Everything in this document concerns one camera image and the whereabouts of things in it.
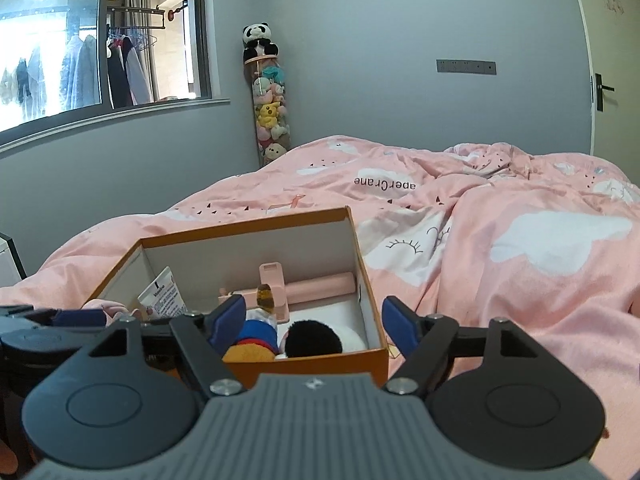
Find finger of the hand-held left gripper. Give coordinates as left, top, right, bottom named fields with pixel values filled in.
left=0, top=304, right=108, bottom=332

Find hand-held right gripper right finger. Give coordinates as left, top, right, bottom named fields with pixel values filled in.
left=381, top=295, right=538, bottom=395

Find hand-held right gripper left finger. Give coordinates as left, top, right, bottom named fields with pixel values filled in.
left=87, top=294, right=247, bottom=397

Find blue red yellow plush toy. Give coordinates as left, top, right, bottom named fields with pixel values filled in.
left=222, top=306, right=282, bottom=363

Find orange cardboard box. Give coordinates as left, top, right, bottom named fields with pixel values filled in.
left=85, top=206, right=390, bottom=389

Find black and white plush ball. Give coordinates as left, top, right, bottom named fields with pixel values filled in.
left=276, top=320, right=372, bottom=360

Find white cabinet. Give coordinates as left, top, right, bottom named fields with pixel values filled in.
left=0, top=232, right=27, bottom=287

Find pink printed duvet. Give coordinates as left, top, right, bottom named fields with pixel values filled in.
left=0, top=135, right=640, bottom=480

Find plush toy storage tube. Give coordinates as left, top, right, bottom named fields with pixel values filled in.
left=244, top=54, right=294, bottom=169

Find hanging clothes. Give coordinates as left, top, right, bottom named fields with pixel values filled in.
left=0, top=32, right=153, bottom=122

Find panda plush toy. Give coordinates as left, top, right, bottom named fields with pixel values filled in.
left=242, top=21, right=280, bottom=64

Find clothes drying rack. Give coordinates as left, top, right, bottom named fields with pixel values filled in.
left=106, top=4, right=167, bottom=32

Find door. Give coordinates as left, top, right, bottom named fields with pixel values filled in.
left=566, top=0, right=640, bottom=173

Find grey wall switch panel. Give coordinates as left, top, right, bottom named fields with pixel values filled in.
left=436, top=59, right=498, bottom=76

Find black door handle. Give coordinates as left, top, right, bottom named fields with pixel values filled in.
left=593, top=73, right=616, bottom=112

